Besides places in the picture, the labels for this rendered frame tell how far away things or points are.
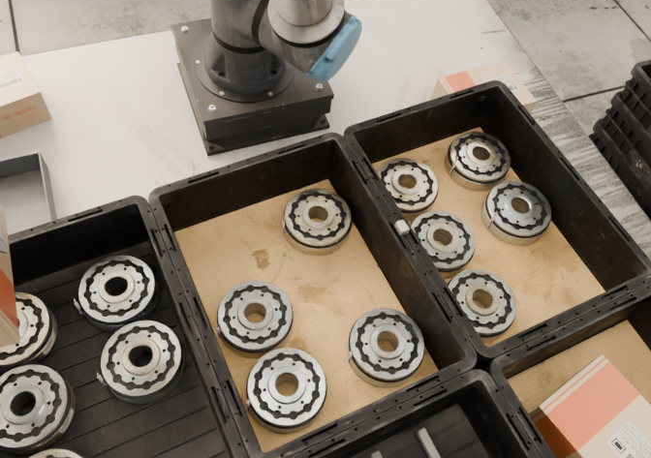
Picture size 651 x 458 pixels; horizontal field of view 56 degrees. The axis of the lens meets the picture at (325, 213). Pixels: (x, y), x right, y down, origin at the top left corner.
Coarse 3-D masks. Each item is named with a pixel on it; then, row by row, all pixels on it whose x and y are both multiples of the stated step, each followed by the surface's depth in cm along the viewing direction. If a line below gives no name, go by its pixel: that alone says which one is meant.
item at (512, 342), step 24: (456, 96) 100; (504, 96) 101; (384, 120) 95; (528, 120) 98; (552, 144) 95; (384, 192) 88; (408, 240) 84; (624, 240) 87; (432, 264) 82; (648, 264) 85; (624, 288) 84; (456, 312) 79; (576, 312) 80; (528, 336) 78; (480, 360) 77
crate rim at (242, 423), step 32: (256, 160) 89; (352, 160) 91; (160, 192) 85; (160, 224) 82; (416, 256) 83; (192, 288) 78; (448, 320) 80; (224, 384) 71; (416, 384) 73; (352, 416) 71; (256, 448) 68; (288, 448) 68
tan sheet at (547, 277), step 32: (480, 128) 109; (384, 160) 104; (448, 192) 101; (480, 192) 102; (480, 224) 98; (480, 256) 95; (512, 256) 96; (544, 256) 96; (576, 256) 97; (512, 288) 93; (544, 288) 93; (576, 288) 94; (544, 320) 90
